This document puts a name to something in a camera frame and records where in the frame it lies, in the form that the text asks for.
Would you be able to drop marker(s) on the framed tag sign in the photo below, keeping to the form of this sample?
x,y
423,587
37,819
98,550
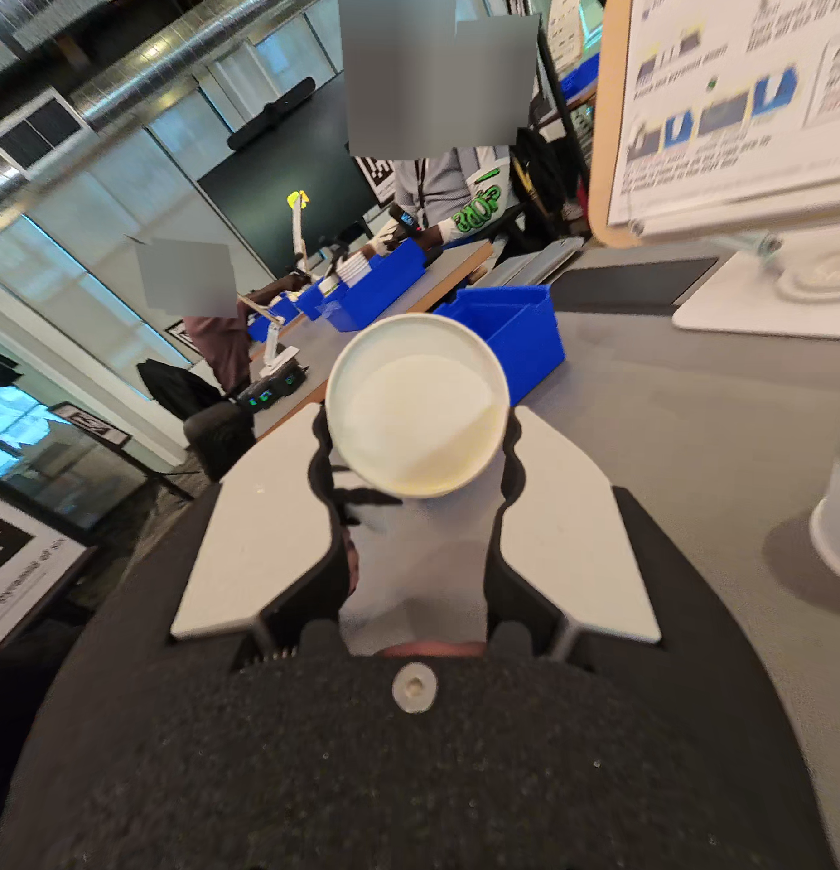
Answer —
x,y
19,564

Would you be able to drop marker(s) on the white sign stand base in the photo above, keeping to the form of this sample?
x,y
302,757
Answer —
x,y
732,306

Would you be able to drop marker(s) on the black office chair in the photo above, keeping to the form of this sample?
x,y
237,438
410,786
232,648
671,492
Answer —
x,y
219,438

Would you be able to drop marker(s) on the black backpack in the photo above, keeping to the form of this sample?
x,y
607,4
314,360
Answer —
x,y
539,177

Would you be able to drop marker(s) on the black box green display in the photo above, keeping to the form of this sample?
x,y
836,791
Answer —
x,y
274,391

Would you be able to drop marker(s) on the framed wall sign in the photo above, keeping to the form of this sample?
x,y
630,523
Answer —
x,y
90,425

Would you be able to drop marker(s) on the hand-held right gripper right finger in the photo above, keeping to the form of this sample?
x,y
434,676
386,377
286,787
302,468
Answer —
x,y
569,544

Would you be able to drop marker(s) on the black hanging jacket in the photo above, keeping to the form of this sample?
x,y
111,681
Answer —
x,y
175,391

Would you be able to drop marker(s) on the white upright card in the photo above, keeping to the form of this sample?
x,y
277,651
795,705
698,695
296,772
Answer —
x,y
297,238

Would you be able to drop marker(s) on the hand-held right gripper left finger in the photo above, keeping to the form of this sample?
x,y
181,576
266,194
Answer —
x,y
264,544

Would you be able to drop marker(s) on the black wall screen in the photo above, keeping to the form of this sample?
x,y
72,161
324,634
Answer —
x,y
291,183

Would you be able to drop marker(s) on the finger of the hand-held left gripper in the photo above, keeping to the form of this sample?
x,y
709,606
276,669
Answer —
x,y
369,497

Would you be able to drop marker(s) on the silver closed laptop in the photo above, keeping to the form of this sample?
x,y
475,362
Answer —
x,y
535,262

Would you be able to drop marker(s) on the instruction sheet on board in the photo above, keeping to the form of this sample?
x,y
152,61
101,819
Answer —
x,y
603,136

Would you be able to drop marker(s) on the green banded white paper cup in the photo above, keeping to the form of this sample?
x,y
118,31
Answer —
x,y
420,408
838,516

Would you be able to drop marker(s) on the black video bar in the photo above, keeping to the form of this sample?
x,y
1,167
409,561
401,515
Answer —
x,y
270,115

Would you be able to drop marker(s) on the blue plastic bin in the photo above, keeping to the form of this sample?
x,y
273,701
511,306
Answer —
x,y
386,285
277,316
580,75
311,302
515,333

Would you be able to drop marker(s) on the ceiling air vent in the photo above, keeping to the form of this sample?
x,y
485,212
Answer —
x,y
39,132

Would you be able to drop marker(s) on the yellow green round object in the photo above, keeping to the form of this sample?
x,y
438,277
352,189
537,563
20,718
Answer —
x,y
298,200

